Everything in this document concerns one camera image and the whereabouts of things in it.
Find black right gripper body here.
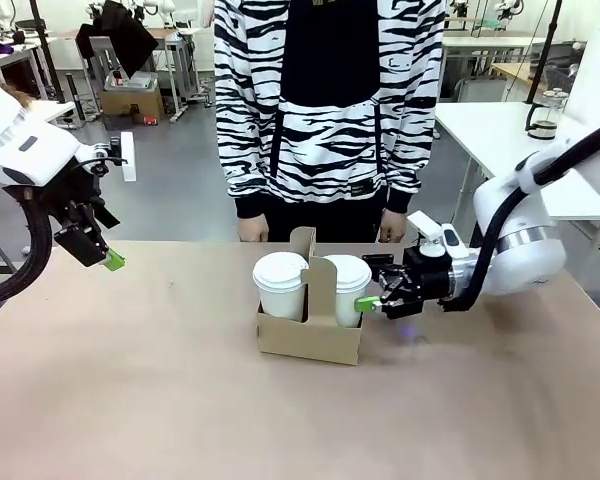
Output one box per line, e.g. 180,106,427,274
402,247,454,315

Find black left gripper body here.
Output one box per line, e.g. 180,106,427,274
44,160,122,236

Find white lidded paper cup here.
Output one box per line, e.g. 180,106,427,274
252,252,310,322
322,254,373,330

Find brown cardboard cup carrier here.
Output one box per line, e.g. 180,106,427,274
255,226,365,366

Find person's left forearm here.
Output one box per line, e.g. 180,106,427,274
379,64,439,217

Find person's right forearm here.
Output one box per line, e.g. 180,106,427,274
213,64,272,221

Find person's left hand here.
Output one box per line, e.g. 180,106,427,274
379,208,408,245

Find person's right hand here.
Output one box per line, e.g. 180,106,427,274
237,215,270,244

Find black trousers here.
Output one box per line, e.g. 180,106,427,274
264,198,386,245

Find large brown cardboard box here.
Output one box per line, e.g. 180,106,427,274
98,82,165,127

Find grey tray lid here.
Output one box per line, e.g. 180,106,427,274
103,70,159,92

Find zebra striped hoodie torso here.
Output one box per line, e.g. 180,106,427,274
213,0,449,221

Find black tripod pole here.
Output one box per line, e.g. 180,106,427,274
27,0,67,104

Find white side table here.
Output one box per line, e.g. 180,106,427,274
434,101,600,222

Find black hanging cloth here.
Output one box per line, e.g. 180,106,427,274
75,0,160,81

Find glass French press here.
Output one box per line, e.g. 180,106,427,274
524,87,569,141

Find white background workbench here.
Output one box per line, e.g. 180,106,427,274
442,28,549,101

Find black stand pole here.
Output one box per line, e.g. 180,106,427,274
528,0,565,104

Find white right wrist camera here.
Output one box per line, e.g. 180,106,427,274
406,210,465,262

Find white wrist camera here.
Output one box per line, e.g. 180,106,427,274
92,131,137,183
406,210,465,262

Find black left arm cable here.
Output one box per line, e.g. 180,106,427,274
0,187,57,307

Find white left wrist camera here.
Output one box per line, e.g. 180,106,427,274
92,131,137,183

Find metal frame background table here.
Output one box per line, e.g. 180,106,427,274
54,24,204,124

